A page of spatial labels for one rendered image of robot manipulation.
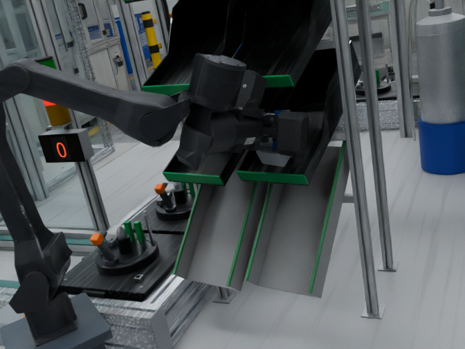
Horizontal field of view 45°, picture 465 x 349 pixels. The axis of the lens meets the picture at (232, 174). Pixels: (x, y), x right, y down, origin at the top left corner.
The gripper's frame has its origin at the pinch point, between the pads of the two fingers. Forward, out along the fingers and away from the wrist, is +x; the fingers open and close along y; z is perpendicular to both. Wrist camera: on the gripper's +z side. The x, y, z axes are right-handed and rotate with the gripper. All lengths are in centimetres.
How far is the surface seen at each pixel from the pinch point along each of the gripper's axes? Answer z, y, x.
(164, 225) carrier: -30, 47, 23
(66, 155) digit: -13, 63, 6
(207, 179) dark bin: -10.3, 12.5, -0.3
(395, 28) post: 24, 30, 110
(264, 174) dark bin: -8.1, 2.5, 2.4
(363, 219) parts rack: -16.9, -7.4, 20.0
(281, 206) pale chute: -16.4, 6.7, 14.4
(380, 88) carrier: 4, 44, 134
